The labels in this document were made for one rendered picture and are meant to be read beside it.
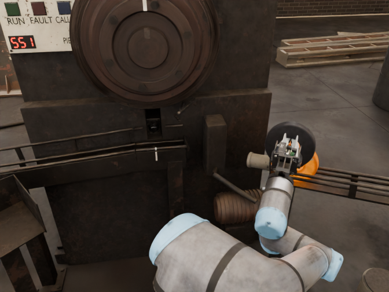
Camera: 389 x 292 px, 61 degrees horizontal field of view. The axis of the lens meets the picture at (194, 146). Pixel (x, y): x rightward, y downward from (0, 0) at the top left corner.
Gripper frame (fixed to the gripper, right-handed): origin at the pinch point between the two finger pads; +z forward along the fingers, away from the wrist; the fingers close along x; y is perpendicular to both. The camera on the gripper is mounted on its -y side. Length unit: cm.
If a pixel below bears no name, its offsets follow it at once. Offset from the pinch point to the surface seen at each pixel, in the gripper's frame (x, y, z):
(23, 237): 71, -12, -52
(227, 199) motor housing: 19.0, -31.0, -7.2
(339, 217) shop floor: -33, -99, 44
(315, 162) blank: -9.3, -12.0, 3.7
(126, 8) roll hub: 49, 39, -1
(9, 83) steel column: 301, -113, 120
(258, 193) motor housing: 8.5, -32.5, -0.2
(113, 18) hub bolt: 52, 37, -5
